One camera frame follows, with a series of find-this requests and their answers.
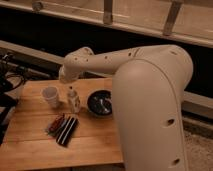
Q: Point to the red snack packet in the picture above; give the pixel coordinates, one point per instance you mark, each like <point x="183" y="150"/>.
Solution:
<point x="55" y="125"/>

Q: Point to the black bowl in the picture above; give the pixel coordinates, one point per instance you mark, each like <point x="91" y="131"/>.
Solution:
<point x="99" y="103"/>

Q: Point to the metal window railing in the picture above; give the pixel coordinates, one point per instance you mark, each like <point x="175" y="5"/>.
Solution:
<point x="188" y="21"/>

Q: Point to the black striped chip bag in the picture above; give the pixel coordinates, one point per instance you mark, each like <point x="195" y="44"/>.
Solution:
<point x="67" y="131"/>

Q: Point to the black equipment with cables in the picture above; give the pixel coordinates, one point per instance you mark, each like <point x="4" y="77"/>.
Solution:
<point x="10" y="86"/>

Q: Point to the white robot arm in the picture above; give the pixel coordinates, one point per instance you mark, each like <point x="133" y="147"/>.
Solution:
<point x="147" y="91"/>

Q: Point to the wooden table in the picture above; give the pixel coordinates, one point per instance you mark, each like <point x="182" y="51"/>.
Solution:
<point x="27" y="146"/>

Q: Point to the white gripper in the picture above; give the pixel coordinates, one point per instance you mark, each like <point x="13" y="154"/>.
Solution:
<point x="67" y="75"/>

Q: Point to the clear plastic bottle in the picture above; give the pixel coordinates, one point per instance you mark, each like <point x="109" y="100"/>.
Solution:
<point x="73" y="100"/>

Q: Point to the translucent plastic cup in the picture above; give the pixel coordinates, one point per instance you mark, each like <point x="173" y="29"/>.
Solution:
<point x="51" y="96"/>

